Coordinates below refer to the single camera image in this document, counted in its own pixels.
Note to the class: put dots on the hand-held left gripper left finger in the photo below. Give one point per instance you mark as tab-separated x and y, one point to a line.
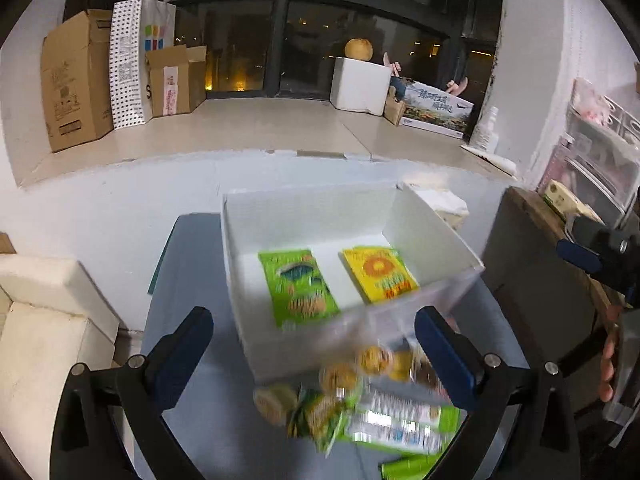
185	355

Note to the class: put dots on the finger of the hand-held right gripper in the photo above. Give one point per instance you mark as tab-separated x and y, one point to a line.
580	256

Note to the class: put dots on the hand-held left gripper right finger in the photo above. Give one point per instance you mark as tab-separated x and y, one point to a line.
445	360

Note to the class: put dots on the round brown pastry packet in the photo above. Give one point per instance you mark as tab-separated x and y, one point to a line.
425	372

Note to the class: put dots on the round yellow pastry packet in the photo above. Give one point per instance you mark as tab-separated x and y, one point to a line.
401	366
340	377
272	402
375	358

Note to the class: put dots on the white green long packet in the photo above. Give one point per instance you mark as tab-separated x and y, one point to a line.
400	405
395	435

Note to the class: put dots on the yellow sunflower snack packet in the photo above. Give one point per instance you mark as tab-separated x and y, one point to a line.
377	272

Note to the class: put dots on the plain green snack packet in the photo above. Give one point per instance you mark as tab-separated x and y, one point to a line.
405	467

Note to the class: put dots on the green biscuit packet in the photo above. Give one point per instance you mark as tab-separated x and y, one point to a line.
295	285

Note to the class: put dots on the white cardboard box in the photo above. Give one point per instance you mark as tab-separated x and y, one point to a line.
300	220

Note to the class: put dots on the person's right hand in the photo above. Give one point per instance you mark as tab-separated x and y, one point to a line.
607	360

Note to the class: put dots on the grey white speaker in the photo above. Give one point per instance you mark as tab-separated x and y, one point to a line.
585	227

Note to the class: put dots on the yellow green carton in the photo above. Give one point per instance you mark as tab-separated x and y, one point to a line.
562	196

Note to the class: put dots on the plastic drawer unit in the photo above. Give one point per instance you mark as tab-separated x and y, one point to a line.
595	150

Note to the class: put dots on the rolled white paper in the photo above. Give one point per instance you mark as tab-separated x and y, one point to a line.
487	159

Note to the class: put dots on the cream sofa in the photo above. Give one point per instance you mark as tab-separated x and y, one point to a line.
40	340

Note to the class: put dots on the white plastic bottle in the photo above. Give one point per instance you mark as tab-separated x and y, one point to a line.
485	132

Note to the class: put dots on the printed gift box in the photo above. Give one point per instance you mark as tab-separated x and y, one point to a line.
437	107

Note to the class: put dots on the pink toy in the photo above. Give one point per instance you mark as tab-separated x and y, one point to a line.
393	63
458	86

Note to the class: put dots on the cardboard flap piece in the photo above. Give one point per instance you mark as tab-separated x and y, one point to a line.
6	242

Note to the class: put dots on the small brown carton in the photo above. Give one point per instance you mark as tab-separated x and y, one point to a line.
394	107

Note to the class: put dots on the cardboard box pink label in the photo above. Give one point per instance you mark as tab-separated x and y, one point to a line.
167	85

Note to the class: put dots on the open cardboard box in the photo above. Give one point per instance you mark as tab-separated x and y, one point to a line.
197	80

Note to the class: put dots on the white foam box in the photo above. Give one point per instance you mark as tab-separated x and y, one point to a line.
357	85

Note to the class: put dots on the tall cardboard box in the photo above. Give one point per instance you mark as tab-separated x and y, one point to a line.
75	85

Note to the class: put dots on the polka dot paper bag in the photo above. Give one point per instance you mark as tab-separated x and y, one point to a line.
127	65

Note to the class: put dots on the pomelo fruit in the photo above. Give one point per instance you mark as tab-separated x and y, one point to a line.
358	49

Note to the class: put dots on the white bag coloured squares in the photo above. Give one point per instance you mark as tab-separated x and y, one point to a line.
160	25

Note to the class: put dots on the black window frame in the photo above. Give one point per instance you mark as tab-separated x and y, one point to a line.
280	40

